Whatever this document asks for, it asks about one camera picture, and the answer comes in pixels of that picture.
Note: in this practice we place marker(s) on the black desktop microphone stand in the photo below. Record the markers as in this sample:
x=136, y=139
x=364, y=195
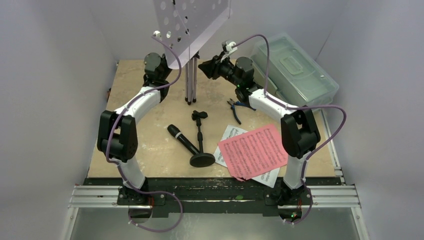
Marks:
x=201, y=159

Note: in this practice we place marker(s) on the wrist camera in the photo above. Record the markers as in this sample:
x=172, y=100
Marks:
x=157, y=34
x=229, y=47

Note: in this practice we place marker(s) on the blue handled cutting pliers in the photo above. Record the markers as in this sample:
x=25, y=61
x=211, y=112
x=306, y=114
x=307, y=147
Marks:
x=236, y=106

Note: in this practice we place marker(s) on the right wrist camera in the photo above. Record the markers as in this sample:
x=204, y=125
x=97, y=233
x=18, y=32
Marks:
x=229, y=47

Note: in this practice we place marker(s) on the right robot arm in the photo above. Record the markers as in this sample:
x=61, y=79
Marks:
x=299, y=131

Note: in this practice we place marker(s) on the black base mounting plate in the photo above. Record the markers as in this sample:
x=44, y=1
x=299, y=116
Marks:
x=210, y=196

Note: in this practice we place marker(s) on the black handheld microphone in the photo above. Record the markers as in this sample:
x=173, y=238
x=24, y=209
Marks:
x=177, y=134

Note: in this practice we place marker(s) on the pink sheet music page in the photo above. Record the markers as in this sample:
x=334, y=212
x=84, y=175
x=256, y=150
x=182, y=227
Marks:
x=254, y=153

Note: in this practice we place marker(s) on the aluminium rail frame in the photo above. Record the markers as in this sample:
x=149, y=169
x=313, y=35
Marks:
x=334, y=214

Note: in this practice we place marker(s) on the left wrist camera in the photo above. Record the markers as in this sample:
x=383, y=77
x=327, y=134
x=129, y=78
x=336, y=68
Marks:
x=157, y=34

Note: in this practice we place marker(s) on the clear plastic storage box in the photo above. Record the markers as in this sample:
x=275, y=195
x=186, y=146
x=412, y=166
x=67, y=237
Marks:
x=290, y=74

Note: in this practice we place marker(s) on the lilac folding music stand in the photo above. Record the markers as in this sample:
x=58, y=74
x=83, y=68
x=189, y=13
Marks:
x=185, y=26

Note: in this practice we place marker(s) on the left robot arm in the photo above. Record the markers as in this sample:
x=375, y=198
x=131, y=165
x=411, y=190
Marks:
x=117, y=133

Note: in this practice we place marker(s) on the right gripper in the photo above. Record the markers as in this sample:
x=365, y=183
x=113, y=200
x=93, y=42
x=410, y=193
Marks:
x=216, y=67

